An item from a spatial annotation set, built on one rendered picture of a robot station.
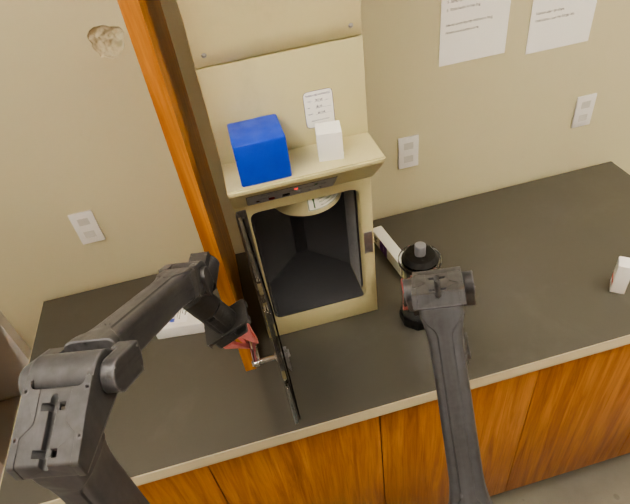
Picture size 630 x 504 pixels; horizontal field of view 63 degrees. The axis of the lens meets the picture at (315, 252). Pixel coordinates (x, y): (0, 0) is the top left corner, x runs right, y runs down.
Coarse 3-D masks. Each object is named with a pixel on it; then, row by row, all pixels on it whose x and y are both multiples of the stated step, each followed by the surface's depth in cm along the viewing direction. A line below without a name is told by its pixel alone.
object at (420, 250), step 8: (408, 248) 129; (416, 248) 125; (424, 248) 125; (432, 248) 128; (408, 256) 127; (416, 256) 127; (424, 256) 126; (432, 256) 126; (408, 264) 126; (416, 264) 125; (424, 264) 125; (432, 264) 125
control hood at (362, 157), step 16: (352, 144) 106; (368, 144) 105; (304, 160) 104; (336, 160) 102; (352, 160) 101; (368, 160) 101; (384, 160) 101; (224, 176) 103; (304, 176) 100; (320, 176) 100; (352, 176) 108; (368, 176) 113; (240, 192) 98; (256, 192) 99; (304, 192) 112
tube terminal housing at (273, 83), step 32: (224, 64) 94; (256, 64) 95; (288, 64) 97; (320, 64) 98; (352, 64) 100; (224, 96) 97; (256, 96) 99; (288, 96) 101; (352, 96) 104; (224, 128) 102; (288, 128) 105; (352, 128) 108; (224, 160) 106; (320, 192) 117; (288, 320) 141; (320, 320) 144
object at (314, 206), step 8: (312, 200) 121; (320, 200) 121; (328, 200) 122; (336, 200) 124; (280, 208) 124; (288, 208) 122; (296, 208) 121; (304, 208) 121; (312, 208) 121; (320, 208) 122; (328, 208) 123
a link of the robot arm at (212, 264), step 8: (192, 256) 101; (200, 256) 101; (208, 256) 102; (208, 264) 101; (216, 264) 103; (200, 272) 91; (208, 272) 94; (216, 272) 102; (208, 280) 93; (216, 280) 101; (208, 288) 93
